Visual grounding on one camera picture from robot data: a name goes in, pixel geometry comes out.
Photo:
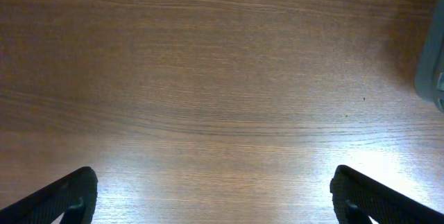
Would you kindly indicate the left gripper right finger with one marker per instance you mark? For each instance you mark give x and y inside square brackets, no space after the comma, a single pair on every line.
[358,198]

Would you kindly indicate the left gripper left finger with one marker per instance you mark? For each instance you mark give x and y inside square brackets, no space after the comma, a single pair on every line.
[73,198]

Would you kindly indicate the grey plastic shopping basket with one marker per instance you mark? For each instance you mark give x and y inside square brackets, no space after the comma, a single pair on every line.
[428,81]

